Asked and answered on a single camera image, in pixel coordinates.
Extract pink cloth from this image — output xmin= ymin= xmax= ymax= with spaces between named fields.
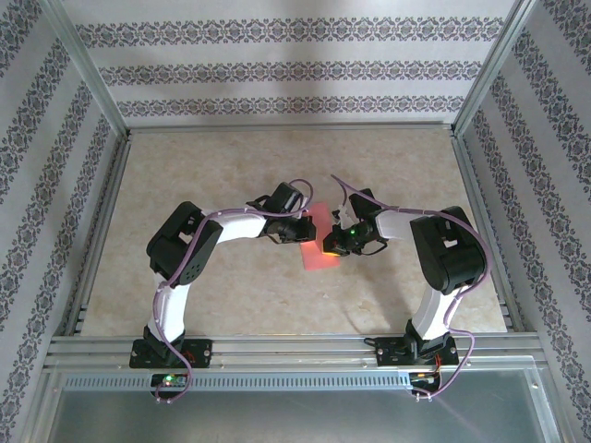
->
xmin=298 ymin=202 xmax=341 ymax=271

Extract grey metal sheet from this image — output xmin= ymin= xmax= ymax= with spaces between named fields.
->
xmin=27 ymin=367 xmax=567 ymax=443

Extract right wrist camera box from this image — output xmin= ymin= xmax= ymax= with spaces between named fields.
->
xmin=331 ymin=201 xmax=353 ymax=227

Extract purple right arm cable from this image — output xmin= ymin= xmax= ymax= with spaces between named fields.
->
xmin=330 ymin=173 xmax=490 ymax=401

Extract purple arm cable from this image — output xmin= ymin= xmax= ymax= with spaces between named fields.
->
xmin=330 ymin=173 xmax=490 ymax=401
xmin=154 ymin=178 xmax=318 ymax=403

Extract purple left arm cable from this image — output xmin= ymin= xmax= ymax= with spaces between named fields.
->
xmin=154 ymin=178 xmax=318 ymax=403

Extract aluminium mounting rail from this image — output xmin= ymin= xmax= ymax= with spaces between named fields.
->
xmin=43 ymin=335 xmax=550 ymax=371

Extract aluminium back rail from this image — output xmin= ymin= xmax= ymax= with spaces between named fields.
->
xmin=125 ymin=120 xmax=456 ymax=135

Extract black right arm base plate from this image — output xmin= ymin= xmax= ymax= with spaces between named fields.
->
xmin=376 ymin=335 xmax=461 ymax=368

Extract aluminium right side rail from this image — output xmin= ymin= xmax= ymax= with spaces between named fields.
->
xmin=451 ymin=132 xmax=527 ymax=334

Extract slotted grey cable duct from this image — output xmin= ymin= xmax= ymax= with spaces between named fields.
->
xmin=63 ymin=374 xmax=413 ymax=391

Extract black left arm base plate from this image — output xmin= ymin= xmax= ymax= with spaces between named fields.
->
xmin=128 ymin=338 xmax=214 ymax=369

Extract aluminium left side rail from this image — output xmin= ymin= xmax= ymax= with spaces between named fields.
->
xmin=62 ymin=133 xmax=135 ymax=337

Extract aluminium right frame post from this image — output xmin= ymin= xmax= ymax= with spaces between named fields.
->
xmin=450 ymin=0 xmax=542 ymax=138

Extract aluminium frame post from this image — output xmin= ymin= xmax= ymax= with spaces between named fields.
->
xmin=39 ymin=0 xmax=131 ymax=139
xmin=450 ymin=0 xmax=542 ymax=138

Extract aluminium left frame post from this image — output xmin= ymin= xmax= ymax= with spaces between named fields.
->
xmin=39 ymin=0 xmax=131 ymax=139

